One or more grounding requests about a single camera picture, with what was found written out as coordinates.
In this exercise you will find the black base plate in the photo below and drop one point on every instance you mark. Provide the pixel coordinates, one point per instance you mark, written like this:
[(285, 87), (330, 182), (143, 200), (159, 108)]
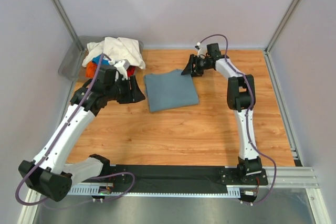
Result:
[(187, 179)]

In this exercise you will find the white t shirt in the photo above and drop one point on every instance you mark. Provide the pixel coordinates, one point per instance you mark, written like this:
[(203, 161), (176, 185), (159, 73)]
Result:
[(116, 49)]

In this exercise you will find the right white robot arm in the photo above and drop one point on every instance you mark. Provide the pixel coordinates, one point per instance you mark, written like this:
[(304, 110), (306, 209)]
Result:
[(240, 99)]

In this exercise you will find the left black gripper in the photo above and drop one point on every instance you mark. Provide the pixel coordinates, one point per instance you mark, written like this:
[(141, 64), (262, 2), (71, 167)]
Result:
[(136, 94)]

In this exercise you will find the red t shirt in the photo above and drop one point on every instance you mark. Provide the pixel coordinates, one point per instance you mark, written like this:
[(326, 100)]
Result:
[(131, 70)]

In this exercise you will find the grey-blue t shirt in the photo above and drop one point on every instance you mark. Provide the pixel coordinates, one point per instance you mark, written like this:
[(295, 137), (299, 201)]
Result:
[(170, 90)]

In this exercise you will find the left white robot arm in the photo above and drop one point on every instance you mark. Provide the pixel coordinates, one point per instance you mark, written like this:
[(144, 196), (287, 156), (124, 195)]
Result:
[(84, 106)]

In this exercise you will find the right aluminium corner post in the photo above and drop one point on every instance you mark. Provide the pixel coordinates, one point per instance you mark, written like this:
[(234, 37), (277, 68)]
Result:
[(284, 21)]

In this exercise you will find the aluminium corner post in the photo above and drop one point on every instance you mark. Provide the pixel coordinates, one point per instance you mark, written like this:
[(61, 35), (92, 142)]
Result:
[(284, 21), (67, 23)]

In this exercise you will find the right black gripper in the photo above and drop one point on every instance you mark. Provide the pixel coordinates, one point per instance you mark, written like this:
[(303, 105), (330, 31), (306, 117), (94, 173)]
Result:
[(189, 70)]

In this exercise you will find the orange t shirt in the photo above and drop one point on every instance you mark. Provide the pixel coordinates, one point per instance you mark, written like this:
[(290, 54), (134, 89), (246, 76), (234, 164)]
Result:
[(91, 69)]

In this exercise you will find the aluminium rail frame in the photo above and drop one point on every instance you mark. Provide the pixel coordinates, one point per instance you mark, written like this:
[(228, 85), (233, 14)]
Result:
[(294, 176)]

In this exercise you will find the left aluminium corner post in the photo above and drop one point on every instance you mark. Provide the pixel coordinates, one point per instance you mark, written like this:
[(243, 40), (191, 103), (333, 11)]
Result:
[(67, 23)]

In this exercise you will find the grey slotted cable duct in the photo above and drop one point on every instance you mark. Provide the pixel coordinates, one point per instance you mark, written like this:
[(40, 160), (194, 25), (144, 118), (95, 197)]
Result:
[(96, 190)]

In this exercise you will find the blue t shirt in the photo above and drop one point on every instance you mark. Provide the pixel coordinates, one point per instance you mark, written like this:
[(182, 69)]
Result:
[(101, 59)]

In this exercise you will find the grey plastic bin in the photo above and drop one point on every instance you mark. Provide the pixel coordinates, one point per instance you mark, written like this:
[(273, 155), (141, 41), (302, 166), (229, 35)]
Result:
[(71, 66)]

